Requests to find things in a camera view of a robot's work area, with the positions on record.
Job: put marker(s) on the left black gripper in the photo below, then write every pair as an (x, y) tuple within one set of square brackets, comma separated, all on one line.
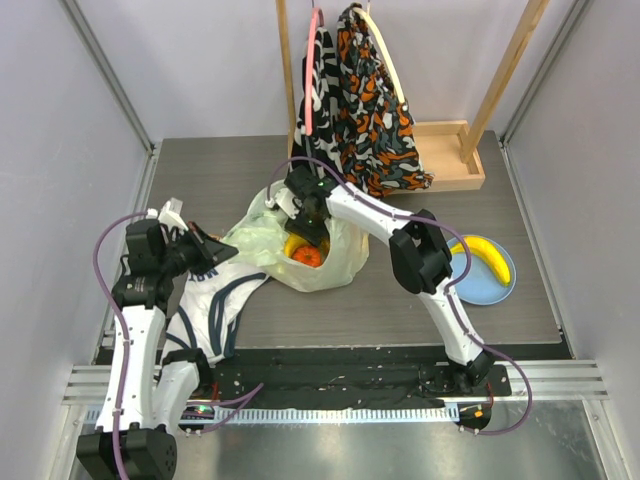
[(217, 252)]

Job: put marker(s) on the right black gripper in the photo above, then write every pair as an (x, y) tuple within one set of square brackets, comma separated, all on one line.
[(307, 226)]

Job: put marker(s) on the fake yellow banana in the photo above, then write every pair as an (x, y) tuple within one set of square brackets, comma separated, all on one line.
[(476, 246), (293, 243)]

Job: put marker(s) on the fake orange tangerine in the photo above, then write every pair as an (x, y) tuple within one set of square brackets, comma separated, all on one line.
[(308, 255)]

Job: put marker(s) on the green avocado print plastic bag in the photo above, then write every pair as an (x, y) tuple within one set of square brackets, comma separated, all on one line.
[(260, 238)]

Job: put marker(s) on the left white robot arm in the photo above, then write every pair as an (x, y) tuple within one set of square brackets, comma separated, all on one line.
[(134, 437)]

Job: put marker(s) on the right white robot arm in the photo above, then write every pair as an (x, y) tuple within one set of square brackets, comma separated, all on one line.
[(420, 259)]

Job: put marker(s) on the white navy trimmed shirt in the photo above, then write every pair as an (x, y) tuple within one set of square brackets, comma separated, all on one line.
[(209, 312)]

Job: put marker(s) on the black white patterned garment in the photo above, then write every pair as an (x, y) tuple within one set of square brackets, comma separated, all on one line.
[(315, 135)]

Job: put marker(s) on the orange black camouflage garment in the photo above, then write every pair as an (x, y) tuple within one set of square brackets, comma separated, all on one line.
[(378, 152)]

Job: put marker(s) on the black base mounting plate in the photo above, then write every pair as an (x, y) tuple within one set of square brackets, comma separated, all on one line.
[(342, 378)]

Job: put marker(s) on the wooden clothes rack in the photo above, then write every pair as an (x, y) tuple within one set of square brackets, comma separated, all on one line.
[(450, 147)]

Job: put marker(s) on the light blue plate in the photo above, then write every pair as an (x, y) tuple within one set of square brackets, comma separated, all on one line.
[(480, 287)]

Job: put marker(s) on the pink clothes hanger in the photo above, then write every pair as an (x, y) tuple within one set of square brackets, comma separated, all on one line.
[(312, 83)]

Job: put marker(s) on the cream wooden clothes hanger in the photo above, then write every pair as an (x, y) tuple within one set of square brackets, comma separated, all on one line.
[(365, 57)]

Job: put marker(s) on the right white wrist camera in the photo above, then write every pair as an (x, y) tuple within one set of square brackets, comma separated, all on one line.
[(284, 200)]

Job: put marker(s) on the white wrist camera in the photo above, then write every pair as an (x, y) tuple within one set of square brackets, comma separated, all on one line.
[(169, 215), (284, 200)]

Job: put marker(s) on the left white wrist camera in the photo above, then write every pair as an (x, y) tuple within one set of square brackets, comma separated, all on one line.
[(169, 215)]

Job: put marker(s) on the white slotted cable duct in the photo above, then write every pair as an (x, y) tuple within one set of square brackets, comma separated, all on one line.
[(448, 413)]

